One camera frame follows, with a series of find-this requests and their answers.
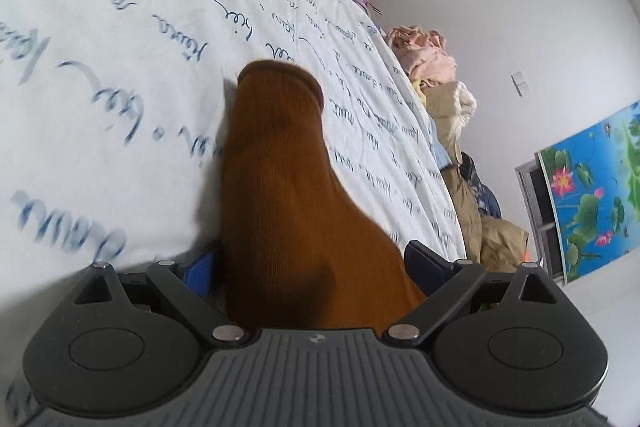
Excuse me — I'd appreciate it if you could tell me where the lotus flower wall poster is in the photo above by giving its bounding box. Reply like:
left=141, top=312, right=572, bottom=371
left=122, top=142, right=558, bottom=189
left=536, top=99, right=640, bottom=284

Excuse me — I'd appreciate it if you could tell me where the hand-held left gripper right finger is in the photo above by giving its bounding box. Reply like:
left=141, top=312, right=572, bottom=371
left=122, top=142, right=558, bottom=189
left=385, top=240, right=559, bottom=349

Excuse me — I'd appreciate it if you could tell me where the white script-printed bed sheet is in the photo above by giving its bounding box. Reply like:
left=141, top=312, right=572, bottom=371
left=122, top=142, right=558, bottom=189
left=0, top=0, right=468, bottom=427

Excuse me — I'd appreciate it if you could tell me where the tan crumpled garment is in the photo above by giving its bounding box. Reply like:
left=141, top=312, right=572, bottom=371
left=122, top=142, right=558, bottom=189
left=440, top=147, right=530, bottom=274

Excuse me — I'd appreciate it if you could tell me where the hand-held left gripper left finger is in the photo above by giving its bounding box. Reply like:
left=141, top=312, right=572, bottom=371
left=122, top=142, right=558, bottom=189
left=72, top=241, right=247, bottom=348

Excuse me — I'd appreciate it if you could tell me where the cream fluffy garment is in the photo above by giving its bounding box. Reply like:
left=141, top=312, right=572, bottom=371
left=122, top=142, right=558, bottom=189
left=422, top=81, right=478, bottom=148

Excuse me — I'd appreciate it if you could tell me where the dark patterned cloth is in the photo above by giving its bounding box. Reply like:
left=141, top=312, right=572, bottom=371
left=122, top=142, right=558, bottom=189
left=460, top=152, right=502, bottom=219

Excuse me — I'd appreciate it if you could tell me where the grey metal frame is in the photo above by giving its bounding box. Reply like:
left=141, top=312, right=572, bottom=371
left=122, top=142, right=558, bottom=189
left=515, top=159, right=566, bottom=277

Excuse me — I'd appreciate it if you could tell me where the brown knit sweater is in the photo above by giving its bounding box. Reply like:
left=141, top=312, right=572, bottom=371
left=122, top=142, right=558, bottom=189
left=219, top=61, right=429, bottom=332

